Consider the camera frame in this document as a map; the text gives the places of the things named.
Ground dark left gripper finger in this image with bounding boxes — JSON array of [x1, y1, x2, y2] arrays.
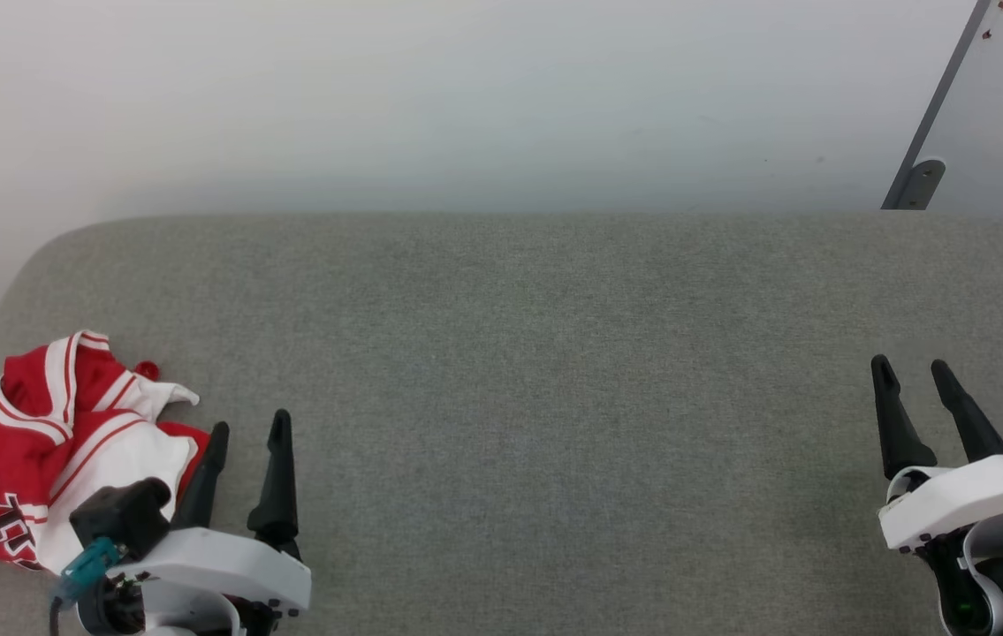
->
[[172, 421, 231, 532], [246, 408, 302, 561]]

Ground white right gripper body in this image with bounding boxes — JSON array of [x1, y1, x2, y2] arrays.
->
[[878, 454, 1003, 554]]

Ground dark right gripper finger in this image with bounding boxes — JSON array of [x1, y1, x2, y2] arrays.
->
[[870, 354, 938, 481], [931, 359, 1003, 464]]

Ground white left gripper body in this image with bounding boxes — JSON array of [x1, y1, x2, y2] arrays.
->
[[75, 526, 313, 636]]

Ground red white basketball jersey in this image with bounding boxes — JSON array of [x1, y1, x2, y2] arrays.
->
[[0, 330, 212, 573]]

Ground grey slanted metal bar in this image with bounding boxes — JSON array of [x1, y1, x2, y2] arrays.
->
[[881, 0, 994, 210]]

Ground teal cable connector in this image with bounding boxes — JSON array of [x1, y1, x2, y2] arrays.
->
[[54, 538, 127, 608]]

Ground grey metal foot bracket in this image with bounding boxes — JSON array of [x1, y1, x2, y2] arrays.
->
[[895, 158, 947, 210]]

